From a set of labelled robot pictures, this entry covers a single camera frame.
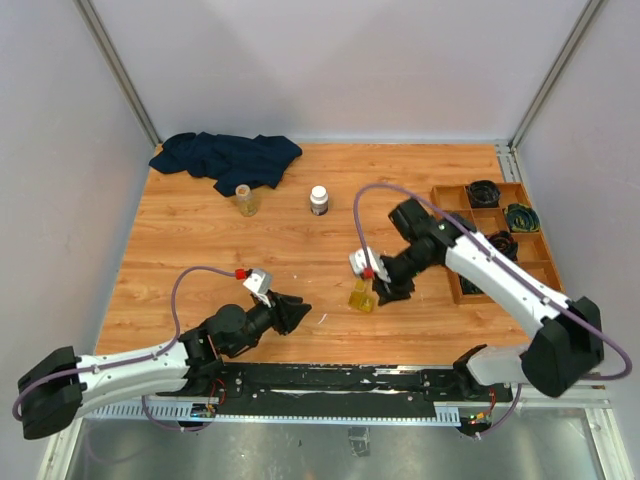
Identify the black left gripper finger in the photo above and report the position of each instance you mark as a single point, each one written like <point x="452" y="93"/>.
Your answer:
<point x="286" y="324"/>
<point x="291" y="307"/>

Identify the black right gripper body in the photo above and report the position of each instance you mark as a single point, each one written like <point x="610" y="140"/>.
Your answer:
<point x="401" y="268"/>

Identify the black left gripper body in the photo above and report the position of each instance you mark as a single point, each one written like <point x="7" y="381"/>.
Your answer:
<point x="260" y="318"/>

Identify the yellow translucent pill organizer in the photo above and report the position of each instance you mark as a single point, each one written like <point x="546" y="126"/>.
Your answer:
<point x="361" y="297"/>

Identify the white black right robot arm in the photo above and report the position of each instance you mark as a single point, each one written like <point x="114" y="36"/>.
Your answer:
<point x="564" y="343"/>

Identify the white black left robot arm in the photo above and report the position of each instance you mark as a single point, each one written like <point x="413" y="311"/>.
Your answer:
<point x="65" y="386"/>

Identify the dark patterned rolled tie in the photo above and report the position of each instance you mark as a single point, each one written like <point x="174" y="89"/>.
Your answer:
<point x="468" y="287"/>

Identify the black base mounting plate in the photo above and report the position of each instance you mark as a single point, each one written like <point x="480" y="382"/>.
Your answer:
<point x="330" y="384"/>

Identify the white capped pill bottle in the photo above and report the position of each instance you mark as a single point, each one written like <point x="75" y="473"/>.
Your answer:
<point x="319" y="200"/>

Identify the blue yellow rolled tie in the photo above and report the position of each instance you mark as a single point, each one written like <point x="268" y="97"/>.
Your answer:
<point x="521" y="218"/>

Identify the brown wooden compartment tray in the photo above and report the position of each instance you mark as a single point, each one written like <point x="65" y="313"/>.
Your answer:
<point x="495" y="251"/>

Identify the dark navy crumpled cloth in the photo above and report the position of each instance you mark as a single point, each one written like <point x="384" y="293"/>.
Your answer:
<point x="227" y="159"/>

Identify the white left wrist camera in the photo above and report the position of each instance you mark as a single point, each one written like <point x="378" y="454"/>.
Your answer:
<point x="258" y="282"/>

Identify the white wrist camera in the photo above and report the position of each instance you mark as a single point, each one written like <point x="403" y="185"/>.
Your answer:
<point x="258" y="282"/>
<point x="362" y="259"/>

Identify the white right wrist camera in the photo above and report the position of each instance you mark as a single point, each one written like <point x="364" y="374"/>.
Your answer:
<point x="362" y="259"/>

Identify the white slotted cable duct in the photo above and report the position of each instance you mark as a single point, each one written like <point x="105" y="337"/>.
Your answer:
<point x="296" y="411"/>

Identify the right aluminium frame post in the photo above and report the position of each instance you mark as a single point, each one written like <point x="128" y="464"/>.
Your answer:
<point x="578" y="33"/>

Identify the aluminium frame post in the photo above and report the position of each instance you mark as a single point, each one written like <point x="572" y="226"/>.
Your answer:
<point x="578" y="33"/>
<point x="102" y="39"/>

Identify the left aluminium frame post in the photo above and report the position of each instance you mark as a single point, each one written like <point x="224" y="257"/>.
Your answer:
<point x="102" y="39"/>

